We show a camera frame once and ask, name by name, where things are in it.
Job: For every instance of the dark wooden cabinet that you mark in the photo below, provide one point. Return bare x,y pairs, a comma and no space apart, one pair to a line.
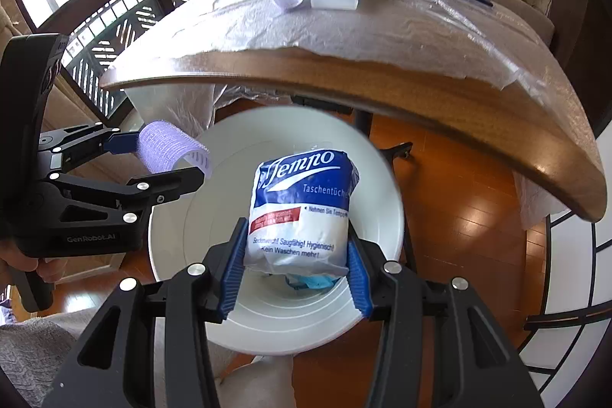
571,6

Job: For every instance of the blue crumpled wrapper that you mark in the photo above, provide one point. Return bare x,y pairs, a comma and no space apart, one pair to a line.
311,282

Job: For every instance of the blue white tissue pack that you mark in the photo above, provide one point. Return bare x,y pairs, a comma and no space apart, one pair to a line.
296,226

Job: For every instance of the grey knit garment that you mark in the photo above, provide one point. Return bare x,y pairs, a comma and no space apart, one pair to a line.
28,365

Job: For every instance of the brown sofa back cushion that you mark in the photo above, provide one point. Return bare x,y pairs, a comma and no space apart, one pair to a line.
535,13

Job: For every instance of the white panel sliding door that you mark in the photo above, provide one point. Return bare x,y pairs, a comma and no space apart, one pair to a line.
573,274

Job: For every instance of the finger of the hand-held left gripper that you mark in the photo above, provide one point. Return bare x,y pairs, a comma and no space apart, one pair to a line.
119,141
158,188

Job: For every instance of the black table leg frame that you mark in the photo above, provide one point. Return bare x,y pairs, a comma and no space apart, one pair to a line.
363,121

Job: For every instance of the black balcony railing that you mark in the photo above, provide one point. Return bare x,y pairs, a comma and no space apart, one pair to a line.
143,6

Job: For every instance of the white round bin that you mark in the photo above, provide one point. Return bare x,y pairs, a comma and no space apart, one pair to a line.
191,217

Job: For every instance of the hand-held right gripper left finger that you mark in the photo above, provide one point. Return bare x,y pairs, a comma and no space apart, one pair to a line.
234,274

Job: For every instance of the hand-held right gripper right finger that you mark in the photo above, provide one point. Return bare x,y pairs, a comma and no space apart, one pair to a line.
358,279

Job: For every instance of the person's left hand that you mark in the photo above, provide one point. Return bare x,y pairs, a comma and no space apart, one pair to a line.
55,272

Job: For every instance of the light trouser leg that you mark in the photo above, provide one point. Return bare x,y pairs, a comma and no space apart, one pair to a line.
258,384

